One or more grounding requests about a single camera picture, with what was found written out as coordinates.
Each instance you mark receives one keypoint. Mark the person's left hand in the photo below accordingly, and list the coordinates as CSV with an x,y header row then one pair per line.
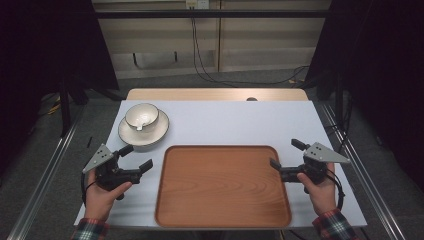
x,y
100,201

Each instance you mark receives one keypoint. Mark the wooden tray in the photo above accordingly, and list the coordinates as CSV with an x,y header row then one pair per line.
x,y
221,186

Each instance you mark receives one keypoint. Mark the white saucer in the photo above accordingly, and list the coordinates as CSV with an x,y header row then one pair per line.
x,y
156,133

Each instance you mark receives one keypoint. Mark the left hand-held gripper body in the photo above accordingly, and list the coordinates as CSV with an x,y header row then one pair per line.
x,y
108,175

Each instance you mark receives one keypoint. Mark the black stand post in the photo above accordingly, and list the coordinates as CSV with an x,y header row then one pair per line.
x,y
339,100
65,110

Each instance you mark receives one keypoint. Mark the white table mat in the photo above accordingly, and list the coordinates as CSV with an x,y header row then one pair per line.
x,y
226,123

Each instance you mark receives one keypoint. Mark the black horizontal bar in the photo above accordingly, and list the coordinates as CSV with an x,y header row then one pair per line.
x,y
213,14

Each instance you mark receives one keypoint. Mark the metal frame rail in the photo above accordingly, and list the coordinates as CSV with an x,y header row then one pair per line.
x,y
373,190
43,186

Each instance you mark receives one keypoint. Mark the white wall socket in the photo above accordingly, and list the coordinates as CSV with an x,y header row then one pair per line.
x,y
198,3

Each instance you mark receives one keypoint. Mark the dark round table grommet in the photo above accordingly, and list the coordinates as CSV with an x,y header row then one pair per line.
x,y
251,99

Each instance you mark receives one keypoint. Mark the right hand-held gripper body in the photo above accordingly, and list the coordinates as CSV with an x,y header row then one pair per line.
x,y
315,168

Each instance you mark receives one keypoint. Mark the white cup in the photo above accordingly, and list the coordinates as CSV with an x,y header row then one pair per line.
x,y
142,116

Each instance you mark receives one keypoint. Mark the person's right hand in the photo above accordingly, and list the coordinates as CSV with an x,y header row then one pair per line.
x,y
321,196

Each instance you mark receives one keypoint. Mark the dark curtain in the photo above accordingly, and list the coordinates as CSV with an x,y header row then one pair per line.
x,y
40,50
383,66

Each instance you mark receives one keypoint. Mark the wooden table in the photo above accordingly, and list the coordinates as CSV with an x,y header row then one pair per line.
x,y
200,94

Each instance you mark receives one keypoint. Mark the small black stick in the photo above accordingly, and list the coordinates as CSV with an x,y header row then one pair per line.
x,y
89,142

